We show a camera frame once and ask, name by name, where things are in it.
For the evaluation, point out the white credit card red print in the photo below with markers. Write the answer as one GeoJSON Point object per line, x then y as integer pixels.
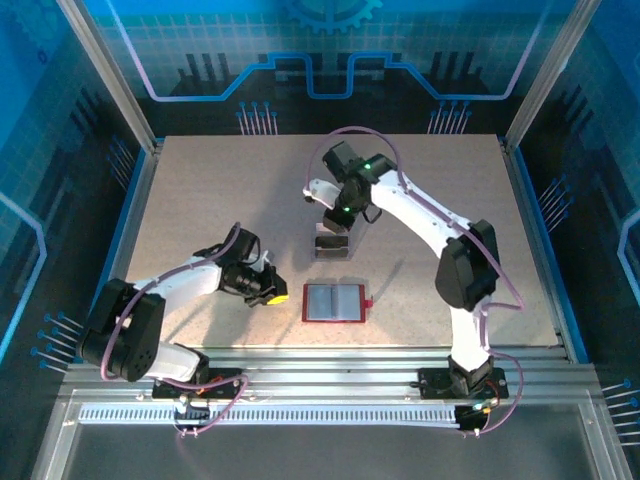
{"type": "Point", "coordinates": [320, 229]}

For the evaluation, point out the clear acrylic card stand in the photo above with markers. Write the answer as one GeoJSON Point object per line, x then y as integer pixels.
{"type": "Point", "coordinates": [332, 254]}

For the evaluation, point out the red leather card holder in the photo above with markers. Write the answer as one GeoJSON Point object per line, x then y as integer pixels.
{"type": "Point", "coordinates": [334, 305]}

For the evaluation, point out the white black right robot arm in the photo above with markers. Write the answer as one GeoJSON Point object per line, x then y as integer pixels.
{"type": "Point", "coordinates": [415, 210]}

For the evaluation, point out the small black circuit board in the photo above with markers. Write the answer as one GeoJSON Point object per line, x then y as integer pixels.
{"type": "Point", "coordinates": [472, 420]}
{"type": "Point", "coordinates": [192, 414]}

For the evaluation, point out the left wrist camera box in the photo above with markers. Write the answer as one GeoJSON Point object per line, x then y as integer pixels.
{"type": "Point", "coordinates": [262, 262]}

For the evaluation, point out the aluminium front frame rail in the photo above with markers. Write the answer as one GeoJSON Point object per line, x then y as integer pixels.
{"type": "Point", "coordinates": [325, 375]}

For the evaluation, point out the aluminium side frame rail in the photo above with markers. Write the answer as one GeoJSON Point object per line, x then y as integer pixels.
{"type": "Point", "coordinates": [532, 225]}
{"type": "Point", "coordinates": [131, 225]}

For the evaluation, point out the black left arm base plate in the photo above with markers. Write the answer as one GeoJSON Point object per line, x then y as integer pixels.
{"type": "Point", "coordinates": [162, 390]}

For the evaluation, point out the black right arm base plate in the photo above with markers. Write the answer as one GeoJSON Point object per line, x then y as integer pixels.
{"type": "Point", "coordinates": [430, 385]}

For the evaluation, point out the aluminium frame post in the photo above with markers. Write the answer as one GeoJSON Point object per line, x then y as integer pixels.
{"type": "Point", "coordinates": [547, 75]}
{"type": "Point", "coordinates": [118, 85]}

